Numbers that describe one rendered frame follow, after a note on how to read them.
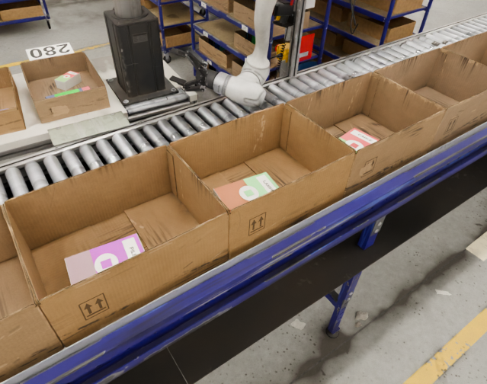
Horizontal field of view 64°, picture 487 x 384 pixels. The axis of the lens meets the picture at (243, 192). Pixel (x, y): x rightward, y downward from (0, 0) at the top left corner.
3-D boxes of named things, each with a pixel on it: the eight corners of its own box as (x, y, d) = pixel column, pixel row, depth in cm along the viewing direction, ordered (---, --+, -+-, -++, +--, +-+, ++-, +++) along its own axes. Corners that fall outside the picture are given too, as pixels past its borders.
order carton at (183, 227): (173, 190, 111) (167, 142, 100) (229, 260, 94) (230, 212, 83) (27, 251, 94) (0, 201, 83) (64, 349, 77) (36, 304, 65)
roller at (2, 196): (1, 179, 139) (-4, 168, 136) (40, 282, 109) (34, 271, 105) (-14, 184, 137) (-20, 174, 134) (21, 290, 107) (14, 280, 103)
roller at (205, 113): (205, 112, 176) (204, 103, 173) (276, 175, 146) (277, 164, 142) (195, 116, 174) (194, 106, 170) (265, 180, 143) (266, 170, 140)
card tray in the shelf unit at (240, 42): (233, 46, 270) (233, 31, 263) (268, 37, 282) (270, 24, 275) (267, 68, 245) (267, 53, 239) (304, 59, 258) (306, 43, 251)
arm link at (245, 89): (222, 103, 163) (234, 88, 172) (256, 116, 161) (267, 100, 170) (225, 81, 155) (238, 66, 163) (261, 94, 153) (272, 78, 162)
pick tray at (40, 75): (88, 71, 191) (84, 51, 184) (111, 107, 167) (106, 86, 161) (27, 83, 180) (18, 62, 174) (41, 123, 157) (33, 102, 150)
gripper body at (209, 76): (213, 77, 157) (193, 69, 159) (212, 94, 164) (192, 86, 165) (221, 68, 162) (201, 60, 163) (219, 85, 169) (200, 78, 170)
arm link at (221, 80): (223, 100, 163) (210, 95, 164) (231, 89, 169) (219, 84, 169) (225, 82, 156) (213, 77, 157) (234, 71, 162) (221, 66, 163)
